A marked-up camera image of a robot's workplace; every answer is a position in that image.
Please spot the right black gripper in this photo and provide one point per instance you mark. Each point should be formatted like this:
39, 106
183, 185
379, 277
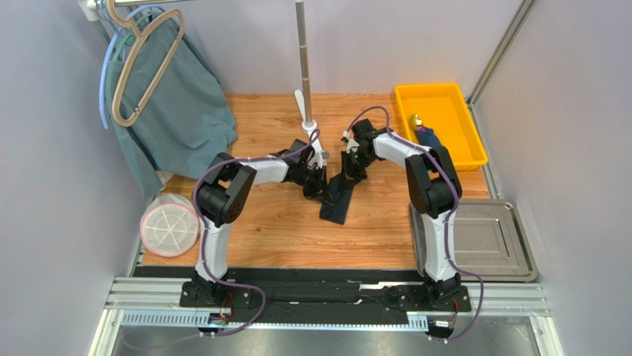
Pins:
352, 167

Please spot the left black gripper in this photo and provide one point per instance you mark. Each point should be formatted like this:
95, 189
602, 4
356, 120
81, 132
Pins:
320, 190

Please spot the black paper napkin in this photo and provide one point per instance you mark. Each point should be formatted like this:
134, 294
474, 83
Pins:
338, 200

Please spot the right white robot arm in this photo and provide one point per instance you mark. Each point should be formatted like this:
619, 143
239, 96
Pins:
434, 191

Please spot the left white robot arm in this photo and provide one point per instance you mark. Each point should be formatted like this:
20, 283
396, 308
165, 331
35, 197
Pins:
220, 197

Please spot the rolled dark blue napkin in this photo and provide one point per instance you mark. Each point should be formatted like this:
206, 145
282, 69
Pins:
427, 137

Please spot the white stand base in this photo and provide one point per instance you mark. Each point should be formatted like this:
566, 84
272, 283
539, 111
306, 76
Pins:
312, 133

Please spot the yellow plastic bin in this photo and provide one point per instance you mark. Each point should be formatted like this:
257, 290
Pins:
442, 108

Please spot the pink rimmed white mesh basket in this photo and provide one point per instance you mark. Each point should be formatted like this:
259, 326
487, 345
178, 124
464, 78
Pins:
170, 226

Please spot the metal tray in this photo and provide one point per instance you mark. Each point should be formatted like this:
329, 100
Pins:
490, 241

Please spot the metal stand pole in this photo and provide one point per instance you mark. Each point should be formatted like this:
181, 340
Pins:
303, 48

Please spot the teal hanging cloth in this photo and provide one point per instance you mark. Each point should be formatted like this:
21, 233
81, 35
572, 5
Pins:
186, 121

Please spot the green clothes hanger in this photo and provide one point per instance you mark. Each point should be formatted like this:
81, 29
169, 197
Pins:
129, 38

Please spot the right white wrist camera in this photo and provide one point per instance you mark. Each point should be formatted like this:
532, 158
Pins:
351, 144

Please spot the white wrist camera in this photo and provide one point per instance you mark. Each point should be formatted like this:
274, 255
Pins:
320, 158
351, 144

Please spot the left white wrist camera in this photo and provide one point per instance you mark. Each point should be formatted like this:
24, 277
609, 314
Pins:
320, 158

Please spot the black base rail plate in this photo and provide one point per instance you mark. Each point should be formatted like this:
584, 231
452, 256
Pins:
376, 297

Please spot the aluminium frame rail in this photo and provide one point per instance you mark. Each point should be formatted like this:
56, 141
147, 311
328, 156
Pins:
157, 310

